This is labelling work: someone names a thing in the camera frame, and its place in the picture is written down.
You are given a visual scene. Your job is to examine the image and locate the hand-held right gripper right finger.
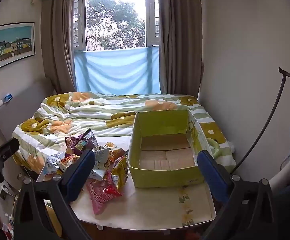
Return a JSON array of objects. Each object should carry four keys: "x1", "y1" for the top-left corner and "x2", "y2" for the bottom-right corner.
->
[{"x1": 197, "y1": 150, "x2": 281, "y2": 240}]

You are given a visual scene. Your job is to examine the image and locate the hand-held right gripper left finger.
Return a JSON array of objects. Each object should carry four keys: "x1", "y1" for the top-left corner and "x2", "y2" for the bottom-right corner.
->
[{"x1": 13, "y1": 149, "x2": 97, "y2": 240}]

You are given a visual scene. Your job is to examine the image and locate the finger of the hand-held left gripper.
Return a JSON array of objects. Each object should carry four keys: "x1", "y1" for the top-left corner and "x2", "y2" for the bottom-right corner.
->
[{"x1": 0, "y1": 137, "x2": 20, "y2": 164}]

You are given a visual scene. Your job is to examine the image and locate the gold red snack packet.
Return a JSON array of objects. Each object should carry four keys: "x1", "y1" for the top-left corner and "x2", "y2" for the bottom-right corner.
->
[{"x1": 43, "y1": 129, "x2": 129, "y2": 215}]

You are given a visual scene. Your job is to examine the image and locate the dark candy snack bag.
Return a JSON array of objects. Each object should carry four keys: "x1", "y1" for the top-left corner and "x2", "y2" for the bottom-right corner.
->
[{"x1": 64, "y1": 129, "x2": 98, "y2": 157}]

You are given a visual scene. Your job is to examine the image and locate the yellow-green cardboard box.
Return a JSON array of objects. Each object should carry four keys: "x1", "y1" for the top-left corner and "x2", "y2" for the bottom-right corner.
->
[{"x1": 128, "y1": 109, "x2": 219, "y2": 188}]

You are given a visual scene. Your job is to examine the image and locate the grey headboard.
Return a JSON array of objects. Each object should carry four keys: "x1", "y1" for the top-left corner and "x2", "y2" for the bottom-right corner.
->
[{"x1": 0, "y1": 80, "x2": 56, "y2": 142}]

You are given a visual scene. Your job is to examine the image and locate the floral striped blanket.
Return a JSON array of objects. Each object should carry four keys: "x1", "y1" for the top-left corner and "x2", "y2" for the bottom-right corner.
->
[{"x1": 11, "y1": 91, "x2": 236, "y2": 173}]

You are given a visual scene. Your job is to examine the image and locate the floral tablecloth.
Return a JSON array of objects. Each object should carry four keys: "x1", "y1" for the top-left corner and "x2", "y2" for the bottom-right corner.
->
[{"x1": 36, "y1": 135, "x2": 216, "y2": 230}]

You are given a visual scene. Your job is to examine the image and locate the black metal rod stand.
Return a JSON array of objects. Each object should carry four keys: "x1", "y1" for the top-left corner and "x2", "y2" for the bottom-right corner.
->
[{"x1": 234, "y1": 67, "x2": 290, "y2": 173}]

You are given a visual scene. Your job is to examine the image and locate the framed houses picture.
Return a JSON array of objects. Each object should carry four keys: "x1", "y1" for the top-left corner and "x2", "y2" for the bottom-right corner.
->
[{"x1": 0, "y1": 22, "x2": 36, "y2": 73}]

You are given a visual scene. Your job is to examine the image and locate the light blue window cloth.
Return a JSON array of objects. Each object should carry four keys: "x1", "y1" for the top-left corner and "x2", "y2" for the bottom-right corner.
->
[{"x1": 74, "y1": 46, "x2": 160, "y2": 95}]

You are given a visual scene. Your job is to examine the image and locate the brown curtain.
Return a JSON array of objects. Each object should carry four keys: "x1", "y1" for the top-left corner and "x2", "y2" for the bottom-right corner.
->
[
  {"x1": 41, "y1": 0, "x2": 77, "y2": 93},
  {"x1": 157, "y1": 0, "x2": 205, "y2": 96}
]

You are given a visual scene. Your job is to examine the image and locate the window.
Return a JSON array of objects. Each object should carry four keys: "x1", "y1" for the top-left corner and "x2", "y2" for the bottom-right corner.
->
[{"x1": 73, "y1": 0, "x2": 161, "y2": 52}]

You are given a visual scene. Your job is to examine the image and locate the green plastic handle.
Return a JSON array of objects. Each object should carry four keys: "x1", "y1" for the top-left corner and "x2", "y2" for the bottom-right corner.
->
[{"x1": 207, "y1": 137, "x2": 223, "y2": 158}]

